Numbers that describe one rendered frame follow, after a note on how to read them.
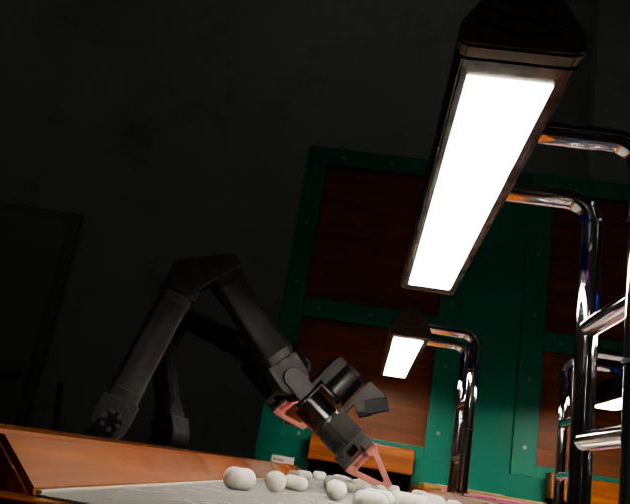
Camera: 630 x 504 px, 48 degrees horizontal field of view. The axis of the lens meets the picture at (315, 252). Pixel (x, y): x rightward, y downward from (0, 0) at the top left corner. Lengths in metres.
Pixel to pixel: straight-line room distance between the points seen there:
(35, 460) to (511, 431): 1.90
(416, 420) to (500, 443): 0.25
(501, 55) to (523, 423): 1.79
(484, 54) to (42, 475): 0.36
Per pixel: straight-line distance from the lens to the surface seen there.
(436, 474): 2.15
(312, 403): 1.25
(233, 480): 0.67
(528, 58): 0.49
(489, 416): 2.19
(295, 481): 0.88
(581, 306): 0.82
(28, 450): 0.38
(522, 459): 2.19
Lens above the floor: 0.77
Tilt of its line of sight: 17 degrees up
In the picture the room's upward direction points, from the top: 10 degrees clockwise
